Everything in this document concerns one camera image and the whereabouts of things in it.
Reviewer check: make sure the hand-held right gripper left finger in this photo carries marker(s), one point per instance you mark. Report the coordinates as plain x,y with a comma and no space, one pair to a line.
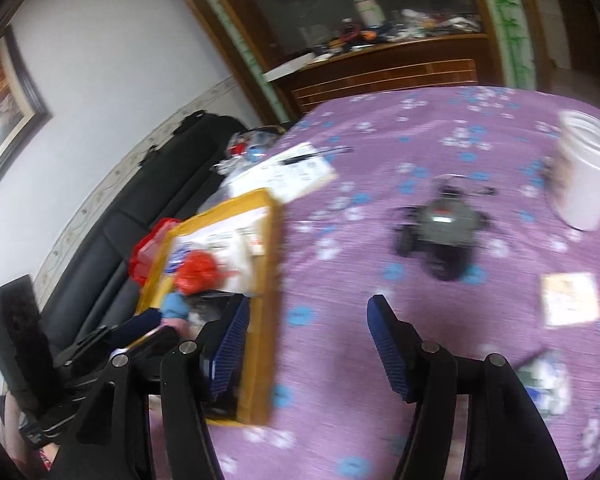
230,345

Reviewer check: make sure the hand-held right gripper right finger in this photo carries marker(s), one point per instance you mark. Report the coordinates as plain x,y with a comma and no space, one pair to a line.
390,345

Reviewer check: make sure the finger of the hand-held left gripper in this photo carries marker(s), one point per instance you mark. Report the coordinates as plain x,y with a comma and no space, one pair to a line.
160,342
137,325

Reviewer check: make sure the yellow taped cardboard box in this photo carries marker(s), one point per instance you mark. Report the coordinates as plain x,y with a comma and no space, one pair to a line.
265,310

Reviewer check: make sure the person's left forearm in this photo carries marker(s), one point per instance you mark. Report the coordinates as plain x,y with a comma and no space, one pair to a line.
12,425

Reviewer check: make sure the blue knit glove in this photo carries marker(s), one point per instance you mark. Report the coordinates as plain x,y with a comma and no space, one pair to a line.
175,305

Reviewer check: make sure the red plastic bag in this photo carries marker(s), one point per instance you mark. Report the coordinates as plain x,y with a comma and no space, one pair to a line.
147,255

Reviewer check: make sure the small red plastic wrapper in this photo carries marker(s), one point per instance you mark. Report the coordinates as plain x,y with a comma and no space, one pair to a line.
200,270

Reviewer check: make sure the clear bag of white cloth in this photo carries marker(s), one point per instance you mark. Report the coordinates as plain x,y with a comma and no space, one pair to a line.
242,260

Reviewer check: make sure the black cylindrical motor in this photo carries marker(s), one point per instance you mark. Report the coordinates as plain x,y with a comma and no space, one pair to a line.
445,225

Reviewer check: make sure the clear bag of blue items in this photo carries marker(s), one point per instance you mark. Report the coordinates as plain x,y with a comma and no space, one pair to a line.
547,382

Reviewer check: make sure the white notebook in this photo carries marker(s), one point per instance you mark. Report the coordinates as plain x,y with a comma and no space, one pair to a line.
290,176

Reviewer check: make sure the pink tissue pack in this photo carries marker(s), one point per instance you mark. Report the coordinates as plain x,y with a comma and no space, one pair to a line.
570,300

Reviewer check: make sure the clear bag of small items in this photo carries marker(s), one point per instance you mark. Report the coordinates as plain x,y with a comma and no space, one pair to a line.
245,149

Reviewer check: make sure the black pen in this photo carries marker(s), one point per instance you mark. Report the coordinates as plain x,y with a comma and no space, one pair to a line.
300,158

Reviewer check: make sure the slim silver pen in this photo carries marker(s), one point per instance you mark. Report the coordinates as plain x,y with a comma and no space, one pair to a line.
336,150

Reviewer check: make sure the framed picture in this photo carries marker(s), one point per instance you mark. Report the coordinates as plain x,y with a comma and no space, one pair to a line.
5,100

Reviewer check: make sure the white plastic jar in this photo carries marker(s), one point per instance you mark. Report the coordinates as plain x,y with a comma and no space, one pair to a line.
585,175

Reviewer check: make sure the wooden display cabinet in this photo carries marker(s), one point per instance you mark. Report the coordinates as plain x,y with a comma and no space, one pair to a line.
380,77

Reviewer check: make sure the flat white box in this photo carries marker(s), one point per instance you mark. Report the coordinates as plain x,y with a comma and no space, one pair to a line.
290,67

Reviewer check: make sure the cabinet clutter pile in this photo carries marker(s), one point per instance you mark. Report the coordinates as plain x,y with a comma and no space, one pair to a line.
410,30

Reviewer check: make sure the white lidded cup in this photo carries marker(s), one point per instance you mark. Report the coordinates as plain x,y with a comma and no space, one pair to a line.
367,10

